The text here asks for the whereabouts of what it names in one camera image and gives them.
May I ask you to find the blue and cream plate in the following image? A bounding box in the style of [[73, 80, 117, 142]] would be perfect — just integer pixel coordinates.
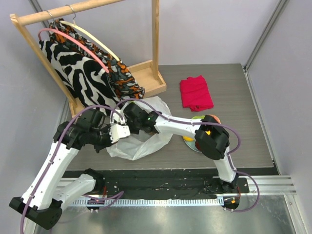
[[184, 140, 201, 153]]

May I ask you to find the red cloth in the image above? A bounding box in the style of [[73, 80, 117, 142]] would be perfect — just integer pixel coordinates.
[[180, 75, 214, 112]]

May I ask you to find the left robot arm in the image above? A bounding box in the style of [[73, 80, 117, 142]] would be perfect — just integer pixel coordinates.
[[9, 109, 119, 233]]

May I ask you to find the pink hanger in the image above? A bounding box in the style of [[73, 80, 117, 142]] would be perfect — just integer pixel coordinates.
[[38, 28, 109, 73]]

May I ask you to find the black white zebra garment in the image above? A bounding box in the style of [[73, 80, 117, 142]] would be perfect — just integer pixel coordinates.
[[39, 40, 120, 108]]

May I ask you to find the aluminium rail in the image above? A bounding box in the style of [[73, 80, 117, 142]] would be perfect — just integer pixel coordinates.
[[56, 175, 297, 195]]

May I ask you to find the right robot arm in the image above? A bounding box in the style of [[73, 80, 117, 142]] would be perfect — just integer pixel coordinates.
[[123, 102, 239, 193]]

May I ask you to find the dark red fake apple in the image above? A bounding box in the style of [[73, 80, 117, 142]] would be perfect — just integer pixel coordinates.
[[195, 142, 201, 151]]

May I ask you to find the purple cable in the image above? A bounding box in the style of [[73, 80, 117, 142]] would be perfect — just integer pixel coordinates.
[[110, 98, 260, 213], [19, 105, 125, 234]]

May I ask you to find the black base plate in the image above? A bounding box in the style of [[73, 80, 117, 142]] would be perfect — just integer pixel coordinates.
[[60, 166, 250, 198]]

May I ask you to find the white plastic bag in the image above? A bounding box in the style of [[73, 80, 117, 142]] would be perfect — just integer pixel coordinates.
[[106, 96, 173, 161]]

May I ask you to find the fake watermelon slice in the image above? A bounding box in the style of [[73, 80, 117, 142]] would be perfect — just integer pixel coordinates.
[[211, 115, 221, 124]]

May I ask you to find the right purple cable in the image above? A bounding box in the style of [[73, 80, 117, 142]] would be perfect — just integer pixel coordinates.
[[110, 98, 260, 213]]

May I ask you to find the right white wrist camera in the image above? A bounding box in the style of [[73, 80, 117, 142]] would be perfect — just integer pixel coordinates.
[[110, 110, 126, 125]]

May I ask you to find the green fake fruit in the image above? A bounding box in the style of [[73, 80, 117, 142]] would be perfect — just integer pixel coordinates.
[[192, 115, 205, 119]]

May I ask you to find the orange patterned garment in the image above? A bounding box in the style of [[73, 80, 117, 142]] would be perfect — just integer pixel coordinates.
[[49, 18, 145, 99]]

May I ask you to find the wooden clothes rack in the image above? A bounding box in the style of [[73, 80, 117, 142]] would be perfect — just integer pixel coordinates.
[[10, 0, 167, 116]]

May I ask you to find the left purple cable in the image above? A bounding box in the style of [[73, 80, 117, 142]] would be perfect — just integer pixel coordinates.
[[19, 105, 125, 234]]

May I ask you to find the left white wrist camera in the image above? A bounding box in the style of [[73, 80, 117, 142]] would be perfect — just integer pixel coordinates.
[[109, 124, 131, 144]]

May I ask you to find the yellow fake orange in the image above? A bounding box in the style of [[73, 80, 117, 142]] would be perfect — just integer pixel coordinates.
[[183, 136, 194, 142]]

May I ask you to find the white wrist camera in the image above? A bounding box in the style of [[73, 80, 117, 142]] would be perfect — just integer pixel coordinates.
[[109, 124, 131, 144], [110, 110, 126, 125]]

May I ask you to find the cream hanger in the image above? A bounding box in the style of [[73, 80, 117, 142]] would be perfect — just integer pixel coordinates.
[[59, 20, 120, 61]]

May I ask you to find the white slotted cable duct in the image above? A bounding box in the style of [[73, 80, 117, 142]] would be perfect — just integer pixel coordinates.
[[69, 196, 224, 207]]

